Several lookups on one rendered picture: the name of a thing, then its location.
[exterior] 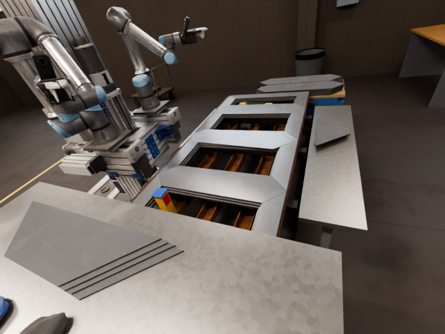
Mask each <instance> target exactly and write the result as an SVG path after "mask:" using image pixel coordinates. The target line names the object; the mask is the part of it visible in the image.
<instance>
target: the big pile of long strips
mask: <svg viewBox="0 0 445 334"><path fill-rule="evenodd" d="M260 83H261V85H262V87H261V88H258V89H257V91H256V94H263V93H289V92H302V91H309V96H316V95H332V94H333V93H337V92H339V91H342V90H343V87H344V85H345V83H344V82H343V79H342V76H337V75H333V74H324V75H315V76H299V77H290V78H274V79H269V80H266V81H263V82H260Z"/></svg>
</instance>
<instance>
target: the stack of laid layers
mask: <svg viewBox="0 0 445 334"><path fill-rule="evenodd" d="M296 97H297V96H287V97H257V98H241V99H235V100H234V101H233V102H232V103H231V104H230V105H235V104H236V103H241V102H261V101H294V103H295V100H296ZM308 98H309V96H308ZM308 98H307V101H308ZM306 107H307V104H306ZM306 107H305V110H306ZM290 115H291V114H290V113H262V114H222V115H221V116H220V117H219V119H218V120H217V121H216V122H215V124H214V125H213V126H212V127H211V128H210V129H214V130H215V129H216V128H217V127H218V125H219V124H220V123H221V121H222V120H223V119H288V121H287V124H288V122H289V118H290ZM304 116H305V112H304ZM304 116H303V119H304ZM287 124H286V127H285V130H286V128H287ZM302 125H303V122H302ZM302 125H301V128H302ZM285 130H284V131H247V132H259V133H281V134H282V135H283V136H285V137H286V138H287V139H289V140H290V141H291V142H293V141H295V140H298V142H297V146H298V143H299V139H298V138H296V137H294V136H293V135H291V134H289V133H288V132H286V131H285ZM224 131H238V130H224ZM300 134H301V130H300V133H299V137H300ZM200 148H220V149H231V150H250V151H260V152H276V153H277V154H276V157H275V160H274V163H273V166H272V169H271V172H270V176H271V174H272V170H273V167H274V164H275V161H276V158H277V155H278V152H279V148H280V147H278V148H275V149H268V148H255V147H247V146H233V145H226V144H212V143H205V142H198V143H197V145H196V146H195V147H194V148H193V150H192V151H191V152H190V153H189V154H188V155H187V156H186V158H185V159H184V160H183V161H182V163H181V164H180V165H179V166H186V165H187V164H188V162H189V161H190V160H191V159H192V158H193V156H194V155H195V154H196V152H197V151H198V150H199V149H200ZM296 152H297V148H296V151H295V155H296ZM294 161H295V156H294V160H293V164H294ZM292 169H293V165H292ZM292 169H291V173H292ZM290 179H291V174H290V177H289V182H290ZM288 187H289V183H288V186H287V191H288ZM160 188H164V189H168V190H167V192H168V193H170V194H177V195H184V196H187V197H194V198H198V199H205V200H209V201H215V202H220V203H226V204H231V205H237V206H241V207H248V208H252V209H257V210H258V211H257V214H256V217H255V220H254V223H253V226H252V229H251V231H253V229H254V225H255V223H256V220H257V217H258V213H259V210H260V207H261V204H262V203H260V202H255V201H248V200H243V199H236V198H232V197H225V196H220V195H213V194H206V193H201V192H194V191H189V190H183V189H178V188H171V187H166V186H162V185H161V187H160ZM287 191H286V195H285V200H286V197H287ZM285 200H284V204H283V209H284V206H285ZM155 203H156V200H155V199H154V197H152V198H151V199H150V200H149V202H148V203H147V204H146V205H145V206H146V207H153V206H154V204H155ZM283 209H282V212H281V218H282V215H283ZM281 218H280V221H279V227H280V224H281ZM279 227H278V230H277V235H276V237H277V236H278V233H279Z"/></svg>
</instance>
